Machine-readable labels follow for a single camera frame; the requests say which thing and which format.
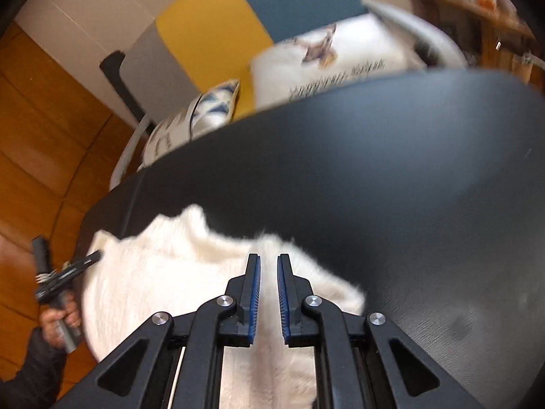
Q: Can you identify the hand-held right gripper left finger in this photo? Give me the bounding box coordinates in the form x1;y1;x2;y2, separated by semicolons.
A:
55;253;261;409

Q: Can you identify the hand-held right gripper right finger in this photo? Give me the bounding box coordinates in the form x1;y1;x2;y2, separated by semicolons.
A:
277;253;486;409

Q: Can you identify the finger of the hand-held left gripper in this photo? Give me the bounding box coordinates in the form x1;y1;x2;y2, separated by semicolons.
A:
64;251;103;271

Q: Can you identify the cream knit sweater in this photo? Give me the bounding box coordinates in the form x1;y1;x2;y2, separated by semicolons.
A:
81;204;367;409

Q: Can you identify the person's left forearm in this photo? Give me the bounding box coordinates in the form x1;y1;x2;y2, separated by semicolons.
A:
0;328;66;409

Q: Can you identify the person's left hand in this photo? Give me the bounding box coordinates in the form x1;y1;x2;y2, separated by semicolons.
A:
40;302;81;345

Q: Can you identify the cat print pillow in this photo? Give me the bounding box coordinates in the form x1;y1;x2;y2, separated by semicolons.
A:
142;79;241;167

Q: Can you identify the deer print pillow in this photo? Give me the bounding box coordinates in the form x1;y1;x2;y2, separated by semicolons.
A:
249;15;426;111

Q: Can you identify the grey yellow blue armchair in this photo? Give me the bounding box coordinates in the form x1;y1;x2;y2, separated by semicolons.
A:
100;0;469;192

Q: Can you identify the wooden table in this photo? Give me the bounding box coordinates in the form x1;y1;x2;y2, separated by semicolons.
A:
415;0;539;90

